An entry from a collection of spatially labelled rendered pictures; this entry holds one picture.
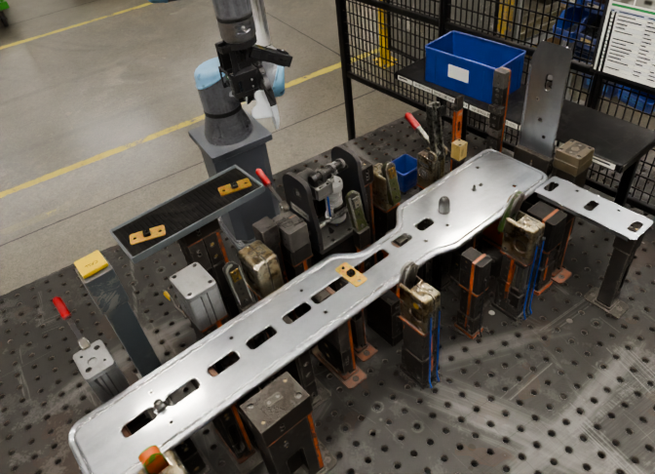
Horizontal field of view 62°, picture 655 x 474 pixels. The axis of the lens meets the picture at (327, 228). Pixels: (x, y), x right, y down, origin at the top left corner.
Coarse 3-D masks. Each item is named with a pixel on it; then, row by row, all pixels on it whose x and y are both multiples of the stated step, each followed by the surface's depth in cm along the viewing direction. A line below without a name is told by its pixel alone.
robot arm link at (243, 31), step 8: (224, 24) 110; (232, 24) 110; (240, 24) 110; (248, 24) 111; (224, 32) 111; (232, 32) 111; (240, 32) 111; (248, 32) 112; (224, 40) 113; (232, 40) 112; (240, 40) 112; (248, 40) 113
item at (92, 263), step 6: (96, 252) 128; (84, 258) 127; (90, 258) 127; (96, 258) 126; (102, 258) 126; (78, 264) 126; (84, 264) 125; (90, 264) 125; (96, 264) 125; (102, 264) 125; (84, 270) 124; (90, 270) 124; (96, 270) 124; (84, 276) 123
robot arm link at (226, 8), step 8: (216, 0) 107; (224, 0) 106; (232, 0) 106; (240, 0) 107; (248, 0) 109; (216, 8) 108; (224, 8) 108; (232, 8) 107; (240, 8) 108; (248, 8) 109; (216, 16) 110; (224, 16) 109; (232, 16) 108; (240, 16) 109; (248, 16) 110
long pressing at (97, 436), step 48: (432, 192) 157; (480, 192) 154; (528, 192) 153; (384, 240) 144; (432, 240) 142; (288, 288) 135; (384, 288) 132; (240, 336) 125; (288, 336) 124; (144, 384) 118; (240, 384) 116; (96, 432) 111; (144, 432) 110; (192, 432) 110
